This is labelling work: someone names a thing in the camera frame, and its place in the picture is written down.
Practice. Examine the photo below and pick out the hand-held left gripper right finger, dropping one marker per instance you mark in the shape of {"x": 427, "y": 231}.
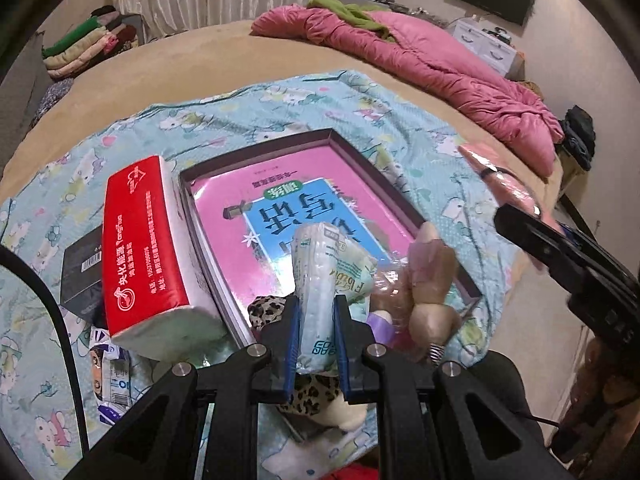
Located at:
{"x": 340, "y": 350}

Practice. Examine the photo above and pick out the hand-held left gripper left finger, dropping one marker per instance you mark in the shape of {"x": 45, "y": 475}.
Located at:
{"x": 292, "y": 350}

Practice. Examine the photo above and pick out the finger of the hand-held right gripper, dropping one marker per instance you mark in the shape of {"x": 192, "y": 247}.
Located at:
{"x": 530, "y": 240}
{"x": 600, "y": 260}

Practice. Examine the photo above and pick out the leopard print bow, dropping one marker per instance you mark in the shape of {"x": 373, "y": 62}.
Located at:
{"x": 310, "y": 392}

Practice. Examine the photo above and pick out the cream plush toy purple cap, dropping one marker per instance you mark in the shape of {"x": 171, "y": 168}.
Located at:
{"x": 345, "y": 412}

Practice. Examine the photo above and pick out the salmon pink soft packet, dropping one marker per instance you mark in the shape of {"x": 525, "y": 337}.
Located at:
{"x": 505, "y": 180}

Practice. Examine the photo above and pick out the green white tissue packet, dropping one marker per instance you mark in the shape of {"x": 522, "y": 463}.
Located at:
{"x": 320, "y": 285}

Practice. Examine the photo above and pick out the pink doll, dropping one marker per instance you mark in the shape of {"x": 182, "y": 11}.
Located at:
{"x": 435, "y": 280}

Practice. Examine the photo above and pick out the dark shallow tray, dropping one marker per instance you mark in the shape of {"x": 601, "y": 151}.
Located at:
{"x": 382, "y": 200}

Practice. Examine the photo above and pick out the purple white tissue packet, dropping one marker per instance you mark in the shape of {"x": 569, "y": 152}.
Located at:
{"x": 112, "y": 375}

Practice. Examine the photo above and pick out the person's right forearm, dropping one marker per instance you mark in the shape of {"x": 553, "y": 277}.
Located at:
{"x": 605, "y": 395}

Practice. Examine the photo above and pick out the dark clothes pile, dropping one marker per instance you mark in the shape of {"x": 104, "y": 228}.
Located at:
{"x": 580, "y": 135}

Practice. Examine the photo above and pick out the red cloth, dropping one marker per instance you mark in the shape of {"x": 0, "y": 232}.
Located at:
{"x": 350, "y": 474}

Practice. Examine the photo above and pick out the pink book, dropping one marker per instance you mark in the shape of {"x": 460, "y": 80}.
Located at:
{"x": 235, "y": 220}

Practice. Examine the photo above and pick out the red tissue pack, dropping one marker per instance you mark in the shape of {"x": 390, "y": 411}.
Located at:
{"x": 145, "y": 240}

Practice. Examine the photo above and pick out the pink quilt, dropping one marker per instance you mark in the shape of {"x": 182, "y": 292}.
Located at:
{"x": 450, "y": 70}

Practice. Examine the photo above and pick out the white drawer cabinet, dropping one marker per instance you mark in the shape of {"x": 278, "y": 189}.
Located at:
{"x": 485, "y": 45}

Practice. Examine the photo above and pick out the black box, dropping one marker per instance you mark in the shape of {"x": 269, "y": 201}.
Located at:
{"x": 82, "y": 270}

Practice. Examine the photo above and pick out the cartoon cat printed blanket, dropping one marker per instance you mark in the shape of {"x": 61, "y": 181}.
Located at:
{"x": 65, "y": 200}

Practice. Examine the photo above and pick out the green cloth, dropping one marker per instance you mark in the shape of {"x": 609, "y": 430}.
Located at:
{"x": 350, "y": 10}

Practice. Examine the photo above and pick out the beige bed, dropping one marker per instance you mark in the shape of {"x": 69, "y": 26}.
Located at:
{"x": 200, "y": 65}

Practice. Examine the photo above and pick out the dark floral pillow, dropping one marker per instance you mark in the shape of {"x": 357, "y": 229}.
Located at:
{"x": 52, "y": 100}

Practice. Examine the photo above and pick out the stack of folded clothes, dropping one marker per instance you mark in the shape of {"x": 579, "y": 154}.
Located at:
{"x": 80, "y": 50}

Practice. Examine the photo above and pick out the grey quilted headboard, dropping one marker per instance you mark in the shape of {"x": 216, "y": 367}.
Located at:
{"x": 20, "y": 100}

